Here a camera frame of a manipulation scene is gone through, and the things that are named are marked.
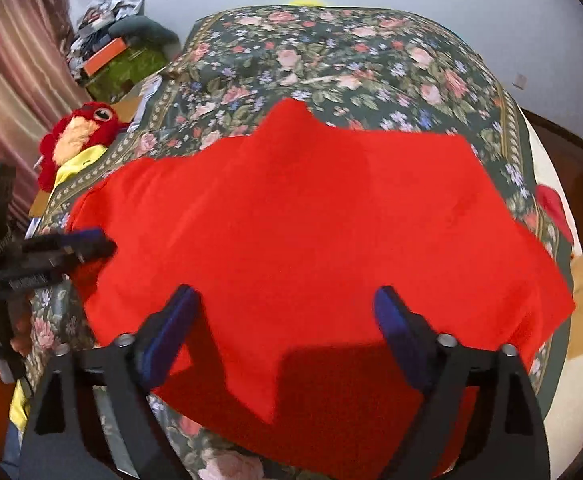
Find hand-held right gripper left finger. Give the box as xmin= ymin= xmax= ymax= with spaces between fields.
xmin=18 ymin=284 xmax=202 ymax=480

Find pile of clothes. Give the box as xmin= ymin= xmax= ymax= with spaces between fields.
xmin=68 ymin=0 xmax=147 ymax=81

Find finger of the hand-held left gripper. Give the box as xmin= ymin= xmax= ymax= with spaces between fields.
xmin=21 ymin=227 xmax=107 ymax=256
xmin=36 ymin=239 xmax=118 ymax=275

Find white printed bed sheet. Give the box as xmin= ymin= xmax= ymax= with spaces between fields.
xmin=516 ymin=105 xmax=583 ymax=480

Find yellow cloth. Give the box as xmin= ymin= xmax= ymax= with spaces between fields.
xmin=51 ymin=144 xmax=109 ymax=188

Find green patterned cloth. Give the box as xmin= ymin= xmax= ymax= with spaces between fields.
xmin=87 ymin=42 xmax=169 ymax=103

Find striped pink curtain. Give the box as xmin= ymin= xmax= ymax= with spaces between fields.
xmin=0 ymin=0 xmax=94 ymax=231

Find floral green blanket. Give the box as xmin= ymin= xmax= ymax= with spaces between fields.
xmin=21 ymin=4 xmax=579 ymax=480

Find orange box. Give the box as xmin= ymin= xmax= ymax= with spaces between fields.
xmin=82 ymin=37 xmax=128 ymax=77

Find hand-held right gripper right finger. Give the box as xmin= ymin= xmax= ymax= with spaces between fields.
xmin=374 ymin=285 xmax=552 ymax=480

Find red plush toy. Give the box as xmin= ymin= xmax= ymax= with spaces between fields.
xmin=38 ymin=101 xmax=131 ymax=193

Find grey pillow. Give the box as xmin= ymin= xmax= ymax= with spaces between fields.
xmin=108 ymin=15 xmax=181 ymax=49

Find red zip jacket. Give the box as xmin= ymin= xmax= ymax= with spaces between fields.
xmin=66 ymin=97 xmax=577 ymax=480

